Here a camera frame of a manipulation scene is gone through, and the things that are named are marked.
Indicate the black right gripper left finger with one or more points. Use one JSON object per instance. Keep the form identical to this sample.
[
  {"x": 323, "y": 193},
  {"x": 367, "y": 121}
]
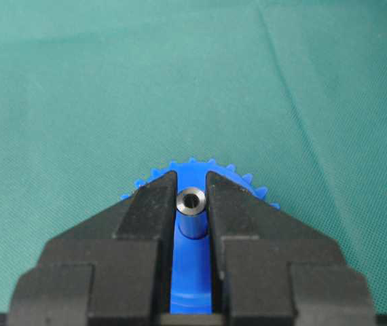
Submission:
[{"x": 112, "y": 269}]

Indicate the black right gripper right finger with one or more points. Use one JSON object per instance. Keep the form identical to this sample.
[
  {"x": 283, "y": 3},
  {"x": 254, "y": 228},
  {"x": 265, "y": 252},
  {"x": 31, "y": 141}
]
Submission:
[{"x": 275, "y": 270}]

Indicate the blue plastic spur gear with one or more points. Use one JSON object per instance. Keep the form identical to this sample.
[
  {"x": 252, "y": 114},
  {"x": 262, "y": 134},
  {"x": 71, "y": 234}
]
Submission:
[{"x": 191, "y": 280}]

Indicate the small grey metal shaft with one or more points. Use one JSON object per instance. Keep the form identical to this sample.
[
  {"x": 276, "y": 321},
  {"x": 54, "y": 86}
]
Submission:
[{"x": 191, "y": 213}]

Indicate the green cloth mat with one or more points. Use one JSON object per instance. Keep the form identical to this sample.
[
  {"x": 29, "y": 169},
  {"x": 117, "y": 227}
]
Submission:
[{"x": 96, "y": 94}]

